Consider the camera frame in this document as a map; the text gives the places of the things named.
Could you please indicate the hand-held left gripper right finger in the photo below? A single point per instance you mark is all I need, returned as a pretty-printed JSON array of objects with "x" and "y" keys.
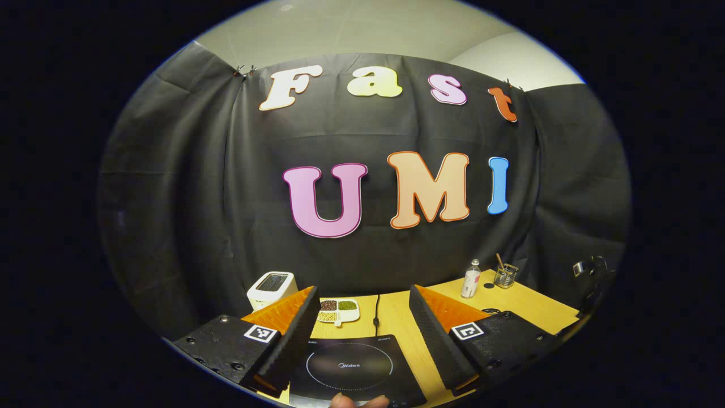
[{"x": 436, "y": 345}]

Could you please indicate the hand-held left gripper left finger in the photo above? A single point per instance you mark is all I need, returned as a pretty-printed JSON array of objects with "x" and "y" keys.
[{"x": 294, "y": 345}]

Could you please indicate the black induction cooktop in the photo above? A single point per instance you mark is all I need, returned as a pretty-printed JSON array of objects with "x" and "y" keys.
[{"x": 351, "y": 377}]

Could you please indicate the white divided bean dish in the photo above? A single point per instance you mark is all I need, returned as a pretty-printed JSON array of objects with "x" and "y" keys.
[{"x": 340, "y": 309}]

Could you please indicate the white toaster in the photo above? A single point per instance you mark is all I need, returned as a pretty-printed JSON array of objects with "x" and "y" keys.
[{"x": 260, "y": 297}]

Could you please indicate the clear plastic bottle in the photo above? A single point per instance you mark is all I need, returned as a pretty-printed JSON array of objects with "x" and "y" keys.
[{"x": 470, "y": 283}]

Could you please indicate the clear glass cup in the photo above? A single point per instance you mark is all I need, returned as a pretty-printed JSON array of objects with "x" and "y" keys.
[{"x": 506, "y": 279}]

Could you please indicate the wooden stick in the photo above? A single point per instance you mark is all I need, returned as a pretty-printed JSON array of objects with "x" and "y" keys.
[{"x": 500, "y": 262}]

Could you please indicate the black spring clip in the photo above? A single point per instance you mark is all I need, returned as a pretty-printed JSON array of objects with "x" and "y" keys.
[
  {"x": 243, "y": 72},
  {"x": 512, "y": 85}
]

